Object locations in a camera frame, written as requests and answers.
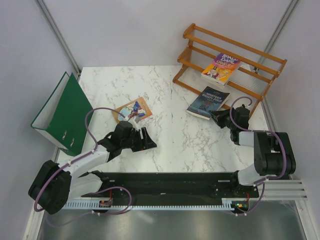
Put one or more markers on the dark blue Nineteen Eighty-Four book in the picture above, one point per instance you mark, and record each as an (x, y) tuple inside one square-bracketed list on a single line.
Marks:
[(210, 100)]

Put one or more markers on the white slotted cable duct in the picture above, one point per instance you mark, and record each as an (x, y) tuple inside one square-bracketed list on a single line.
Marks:
[(104, 204)]

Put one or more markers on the purple orange Roald Dahl book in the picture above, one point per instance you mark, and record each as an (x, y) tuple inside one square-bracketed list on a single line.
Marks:
[(222, 68)]

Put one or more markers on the red Treehouse book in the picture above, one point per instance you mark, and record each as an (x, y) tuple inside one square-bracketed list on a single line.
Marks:
[(214, 83)]

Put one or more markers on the tan illustrated book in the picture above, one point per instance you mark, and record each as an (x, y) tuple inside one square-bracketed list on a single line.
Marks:
[(135, 108)]

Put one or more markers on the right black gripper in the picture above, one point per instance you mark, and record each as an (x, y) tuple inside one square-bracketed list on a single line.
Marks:
[(218, 116)]

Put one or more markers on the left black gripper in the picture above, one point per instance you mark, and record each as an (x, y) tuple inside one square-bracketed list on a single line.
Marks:
[(146, 143)]

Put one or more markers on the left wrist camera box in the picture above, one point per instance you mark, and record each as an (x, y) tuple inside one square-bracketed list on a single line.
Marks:
[(136, 130)]

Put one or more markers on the orange wooden shelf rack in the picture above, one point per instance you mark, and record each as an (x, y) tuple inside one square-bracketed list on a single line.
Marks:
[(253, 78)]

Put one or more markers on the green lever arch file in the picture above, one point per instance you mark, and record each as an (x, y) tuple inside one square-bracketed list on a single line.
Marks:
[(62, 118)]

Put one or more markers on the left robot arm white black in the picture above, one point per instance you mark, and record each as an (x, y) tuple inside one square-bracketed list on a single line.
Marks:
[(56, 184)]

